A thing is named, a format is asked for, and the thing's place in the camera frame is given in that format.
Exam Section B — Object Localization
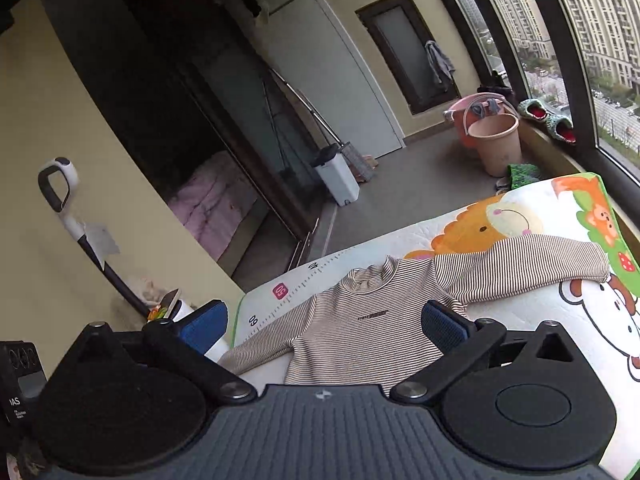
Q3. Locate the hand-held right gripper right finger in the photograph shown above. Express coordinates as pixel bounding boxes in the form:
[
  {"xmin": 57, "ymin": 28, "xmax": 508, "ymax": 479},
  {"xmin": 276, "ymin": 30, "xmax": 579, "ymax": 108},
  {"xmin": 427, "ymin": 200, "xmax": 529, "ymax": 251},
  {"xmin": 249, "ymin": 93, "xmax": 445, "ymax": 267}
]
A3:
[{"xmin": 390, "ymin": 301, "xmax": 597, "ymax": 406}]

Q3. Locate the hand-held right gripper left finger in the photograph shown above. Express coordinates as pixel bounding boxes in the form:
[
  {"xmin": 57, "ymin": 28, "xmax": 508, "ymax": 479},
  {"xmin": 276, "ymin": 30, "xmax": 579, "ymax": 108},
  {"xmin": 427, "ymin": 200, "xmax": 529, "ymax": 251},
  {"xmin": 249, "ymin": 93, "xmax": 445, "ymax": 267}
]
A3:
[{"xmin": 47, "ymin": 300, "xmax": 258, "ymax": 406}]

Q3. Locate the striped long-sleeve shirt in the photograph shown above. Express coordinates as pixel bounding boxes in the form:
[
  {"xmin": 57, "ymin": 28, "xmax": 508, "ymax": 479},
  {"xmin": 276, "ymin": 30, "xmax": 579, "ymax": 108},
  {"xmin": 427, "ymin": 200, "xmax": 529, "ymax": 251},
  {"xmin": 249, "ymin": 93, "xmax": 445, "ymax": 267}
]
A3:
[{"xmin": 220, "ymin": 234, "xmax": 612, "ymax": 398}]

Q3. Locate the beige crumpled cloth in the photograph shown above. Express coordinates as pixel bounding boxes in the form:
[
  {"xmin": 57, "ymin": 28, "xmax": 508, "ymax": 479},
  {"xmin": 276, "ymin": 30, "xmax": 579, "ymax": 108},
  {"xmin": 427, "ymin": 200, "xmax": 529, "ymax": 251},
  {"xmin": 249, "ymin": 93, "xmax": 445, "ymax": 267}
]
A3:
[{"xmin": 127, "ymin": 277, "xmax": 166, "ymax": 308}]

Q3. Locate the cartoon printed play mat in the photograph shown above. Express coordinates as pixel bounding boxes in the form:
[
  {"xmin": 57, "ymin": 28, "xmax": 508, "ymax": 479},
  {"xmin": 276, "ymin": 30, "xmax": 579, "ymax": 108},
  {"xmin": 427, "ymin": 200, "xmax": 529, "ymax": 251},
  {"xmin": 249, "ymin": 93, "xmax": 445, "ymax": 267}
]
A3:
[{"xmin": 231, "ymin": 172, "xmax": 640, "ymax": 480}]

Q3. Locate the pink bed quilt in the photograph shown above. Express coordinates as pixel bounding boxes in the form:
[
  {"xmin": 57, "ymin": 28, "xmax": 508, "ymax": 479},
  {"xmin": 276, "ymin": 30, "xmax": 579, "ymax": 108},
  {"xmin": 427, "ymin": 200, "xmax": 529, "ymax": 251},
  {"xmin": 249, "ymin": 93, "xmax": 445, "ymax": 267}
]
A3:
[{"xmin": 167, "ymin": 150, "xmax": 258, "ymax": 261}]

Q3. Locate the white mop bucket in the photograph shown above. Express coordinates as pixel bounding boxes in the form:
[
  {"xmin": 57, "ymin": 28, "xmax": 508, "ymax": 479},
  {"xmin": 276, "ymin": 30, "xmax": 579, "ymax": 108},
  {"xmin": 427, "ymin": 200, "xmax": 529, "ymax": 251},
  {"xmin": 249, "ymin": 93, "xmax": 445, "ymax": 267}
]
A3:
[{"xmin": 311, "ymin": 144, "xmax": 361, "ymax": 207}]

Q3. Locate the pink plastic bucket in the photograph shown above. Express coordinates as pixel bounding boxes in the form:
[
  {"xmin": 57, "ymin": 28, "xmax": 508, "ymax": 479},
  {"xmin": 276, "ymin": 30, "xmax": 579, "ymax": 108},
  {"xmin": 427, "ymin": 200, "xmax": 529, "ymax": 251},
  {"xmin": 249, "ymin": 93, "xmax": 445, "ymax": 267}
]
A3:
[{"xmin": 467, "ymin": 112, "xmax": 522, "ymax": 177}]

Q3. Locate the flat mop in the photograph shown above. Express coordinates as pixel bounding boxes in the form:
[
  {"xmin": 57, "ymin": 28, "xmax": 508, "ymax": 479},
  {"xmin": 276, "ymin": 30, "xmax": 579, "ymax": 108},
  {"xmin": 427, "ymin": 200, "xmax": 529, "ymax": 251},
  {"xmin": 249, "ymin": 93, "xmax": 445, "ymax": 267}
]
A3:
[{"xmin": 270, "ymin": 67, "xmax": 376, "ymax": 183}]

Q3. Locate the red plastic basin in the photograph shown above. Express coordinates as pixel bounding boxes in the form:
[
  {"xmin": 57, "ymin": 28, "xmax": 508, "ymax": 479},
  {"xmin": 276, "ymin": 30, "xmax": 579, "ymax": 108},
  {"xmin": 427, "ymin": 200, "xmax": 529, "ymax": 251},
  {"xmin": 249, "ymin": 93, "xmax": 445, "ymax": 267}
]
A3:
[{"xmin": 444, "ymin": 94, "xmax": 513, "ymax": 148}]

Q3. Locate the green knitted slipper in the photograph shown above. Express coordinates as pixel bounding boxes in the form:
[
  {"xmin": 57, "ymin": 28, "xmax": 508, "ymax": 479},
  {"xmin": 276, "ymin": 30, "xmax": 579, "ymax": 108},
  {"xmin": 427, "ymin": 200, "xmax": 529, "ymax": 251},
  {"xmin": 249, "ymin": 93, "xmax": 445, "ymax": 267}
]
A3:
[
  {"xmin": 517, "ymin": 99, "xmax": 551, "ymax": 122},
  {"xmin": 542, "ymin": 114, "xmax": 576, "ymax": 146}
]

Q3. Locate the dark cloth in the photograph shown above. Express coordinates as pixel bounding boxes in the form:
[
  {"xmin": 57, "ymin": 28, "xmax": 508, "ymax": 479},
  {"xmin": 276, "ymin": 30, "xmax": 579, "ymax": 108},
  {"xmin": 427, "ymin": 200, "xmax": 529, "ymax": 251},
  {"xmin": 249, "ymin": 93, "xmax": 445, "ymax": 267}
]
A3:
[{"xmin": 477, "ymin": 71, "xmax": 513, "ymax": 96}]

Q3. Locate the grey hanging towel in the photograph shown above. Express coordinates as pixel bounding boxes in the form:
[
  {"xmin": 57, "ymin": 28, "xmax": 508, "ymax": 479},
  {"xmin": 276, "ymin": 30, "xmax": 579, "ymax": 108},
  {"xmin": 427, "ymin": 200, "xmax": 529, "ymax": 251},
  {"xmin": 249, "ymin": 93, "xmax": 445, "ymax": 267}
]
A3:
[{"xmin": 425, "ymin": 40, "xmax": 457, "ymax": 92}]

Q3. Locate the dark framed frosted window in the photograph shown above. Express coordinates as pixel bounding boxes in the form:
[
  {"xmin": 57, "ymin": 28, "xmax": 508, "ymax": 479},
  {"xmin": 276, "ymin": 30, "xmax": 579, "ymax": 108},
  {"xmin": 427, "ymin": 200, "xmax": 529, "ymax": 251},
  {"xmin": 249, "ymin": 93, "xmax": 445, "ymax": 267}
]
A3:
[{"xmin": 356, "ymin": 0, "xmax": 462, "ymax": 115}]

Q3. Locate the white door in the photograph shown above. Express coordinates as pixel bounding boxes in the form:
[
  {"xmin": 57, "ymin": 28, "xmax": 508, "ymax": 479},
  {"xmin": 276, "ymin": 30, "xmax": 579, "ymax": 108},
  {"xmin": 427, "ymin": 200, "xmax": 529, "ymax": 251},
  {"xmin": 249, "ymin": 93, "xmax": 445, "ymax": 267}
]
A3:
[{"xmin": 260, "ymin": 0, "xmax": 405, "ymax": 158}]

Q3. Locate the vacuum cleaner handle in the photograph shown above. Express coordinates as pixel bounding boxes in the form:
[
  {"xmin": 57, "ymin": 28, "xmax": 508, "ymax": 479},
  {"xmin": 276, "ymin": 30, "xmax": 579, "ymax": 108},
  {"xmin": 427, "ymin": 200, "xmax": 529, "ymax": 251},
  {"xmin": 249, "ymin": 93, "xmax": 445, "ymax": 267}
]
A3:
[{"xmin": 37, "ymin": 156, "xmax": 151, "ymax": 318}]

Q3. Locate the dark sliding door frame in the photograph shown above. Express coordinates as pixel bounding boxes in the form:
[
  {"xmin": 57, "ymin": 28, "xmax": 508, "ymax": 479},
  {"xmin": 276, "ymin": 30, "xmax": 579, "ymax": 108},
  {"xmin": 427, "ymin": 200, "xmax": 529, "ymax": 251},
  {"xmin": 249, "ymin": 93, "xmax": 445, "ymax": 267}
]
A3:
[{"xmin": 120, "ymin": 0, "xmax": 336, "ymax": 281}]

